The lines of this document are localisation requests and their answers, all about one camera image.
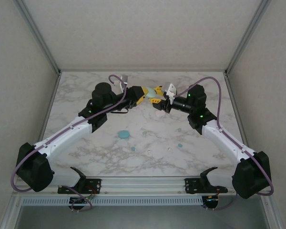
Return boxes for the mint green earbud charging case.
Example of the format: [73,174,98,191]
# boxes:
[145,87,158,99]

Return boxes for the blue earbud charging case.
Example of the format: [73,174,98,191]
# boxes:
[117,130,131,140]

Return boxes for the small circuit board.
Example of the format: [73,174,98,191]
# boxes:
[70,197,89,205]
[202,195,220,210]

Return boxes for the grey metal lower panel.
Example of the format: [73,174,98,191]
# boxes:
[1,192,286,229]

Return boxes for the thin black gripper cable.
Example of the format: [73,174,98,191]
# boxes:
[111,108,134,115]

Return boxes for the aluminium wall foot rail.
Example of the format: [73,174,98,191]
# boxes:
[59,68,227,73]

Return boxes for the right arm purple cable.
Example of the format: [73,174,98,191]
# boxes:
[174,76,275,211]

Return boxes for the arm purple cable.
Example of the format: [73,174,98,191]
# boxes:
[174,76,275,211]
[11,74,129,213]

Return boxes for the aluminium table side rail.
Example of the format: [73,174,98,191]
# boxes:
[37,73,62,146]
[225,73,251,147]

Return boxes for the aluminium corner post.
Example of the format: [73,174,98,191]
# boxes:
[13,0,62,74]
[225,0,274,76]

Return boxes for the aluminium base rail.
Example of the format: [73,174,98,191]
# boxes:
[100,177,186,194]

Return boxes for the white slotted cable duct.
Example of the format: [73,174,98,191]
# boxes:
[21,196,204,206]

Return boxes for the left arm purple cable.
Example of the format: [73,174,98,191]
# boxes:
[11,74,129,213]

